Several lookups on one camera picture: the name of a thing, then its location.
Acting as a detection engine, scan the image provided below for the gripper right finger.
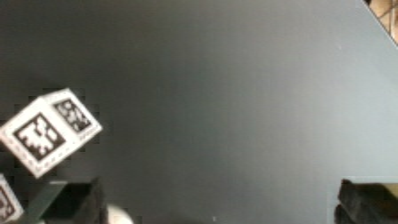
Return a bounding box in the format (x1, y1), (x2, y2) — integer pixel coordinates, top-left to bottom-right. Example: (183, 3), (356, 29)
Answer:
(334, 179), (398, 224)

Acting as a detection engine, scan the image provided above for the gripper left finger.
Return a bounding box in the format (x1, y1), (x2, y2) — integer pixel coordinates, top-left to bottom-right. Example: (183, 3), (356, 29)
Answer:
(20, 178), (107, 224)

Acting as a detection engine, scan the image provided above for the white chair leg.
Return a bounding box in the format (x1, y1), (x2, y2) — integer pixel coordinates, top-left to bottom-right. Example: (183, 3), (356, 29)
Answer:
(0, 88), (103, 178)
(0, 173), (23, 224)

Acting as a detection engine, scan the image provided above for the white chair seat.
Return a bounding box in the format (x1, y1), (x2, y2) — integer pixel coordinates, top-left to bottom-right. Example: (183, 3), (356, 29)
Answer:
(107, 204), (135, 224)

